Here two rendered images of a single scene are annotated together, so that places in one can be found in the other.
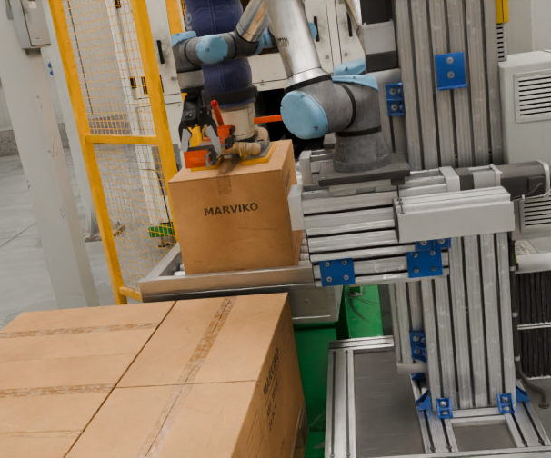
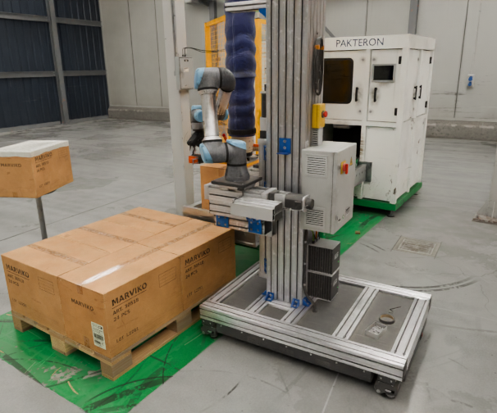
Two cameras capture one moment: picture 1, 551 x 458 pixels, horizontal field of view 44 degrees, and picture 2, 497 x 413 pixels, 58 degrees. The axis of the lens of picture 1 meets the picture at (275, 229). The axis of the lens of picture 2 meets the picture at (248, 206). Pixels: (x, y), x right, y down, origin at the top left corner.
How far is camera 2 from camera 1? 1.47 m
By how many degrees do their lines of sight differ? 22
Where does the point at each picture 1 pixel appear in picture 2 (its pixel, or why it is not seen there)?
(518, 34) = not seen: outside the picture
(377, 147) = (239, 173)
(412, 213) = (236, 203)
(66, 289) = (180, 202)
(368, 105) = (236, 154)
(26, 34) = (180, 83)
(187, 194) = (207, 173)
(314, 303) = (247, 236)
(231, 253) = not seen: hidden behind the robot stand
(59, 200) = (183, 161)
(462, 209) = (253, 206)
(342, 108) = (220, 154)
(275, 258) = not seen: hidden behind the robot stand
